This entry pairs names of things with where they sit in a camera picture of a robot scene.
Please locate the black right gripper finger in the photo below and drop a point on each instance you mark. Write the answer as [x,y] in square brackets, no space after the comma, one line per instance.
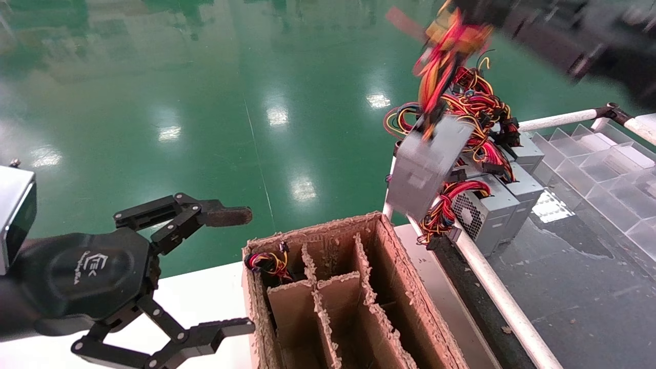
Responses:
[407,23]

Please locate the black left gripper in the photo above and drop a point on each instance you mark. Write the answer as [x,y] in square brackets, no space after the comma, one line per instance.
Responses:
[87,277]

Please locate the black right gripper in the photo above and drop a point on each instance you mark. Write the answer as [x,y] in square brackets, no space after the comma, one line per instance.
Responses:
[558,31]

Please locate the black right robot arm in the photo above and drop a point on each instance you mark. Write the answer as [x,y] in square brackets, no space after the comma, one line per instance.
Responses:
[635,66]

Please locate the brown divided cardboard box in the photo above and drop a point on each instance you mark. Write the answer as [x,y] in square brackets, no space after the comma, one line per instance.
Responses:
[333,292]

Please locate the black pipe connector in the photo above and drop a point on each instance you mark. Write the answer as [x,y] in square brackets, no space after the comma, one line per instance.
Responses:
[615,113]

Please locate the clear acrylic divider tray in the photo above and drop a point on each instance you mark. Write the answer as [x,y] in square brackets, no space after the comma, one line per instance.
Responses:
[605,169]

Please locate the grey power supply with fan grill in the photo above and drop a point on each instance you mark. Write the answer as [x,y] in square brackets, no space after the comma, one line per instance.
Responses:
[487,215]

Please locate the short white pipe rail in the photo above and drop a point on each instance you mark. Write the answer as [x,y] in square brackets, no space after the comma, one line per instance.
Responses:
[558,119]
[643,130]

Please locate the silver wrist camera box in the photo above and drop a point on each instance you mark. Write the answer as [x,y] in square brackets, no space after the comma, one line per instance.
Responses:
[15,215]

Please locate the long white pipe rail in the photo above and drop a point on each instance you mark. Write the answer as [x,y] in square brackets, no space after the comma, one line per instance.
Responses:
[492,287]

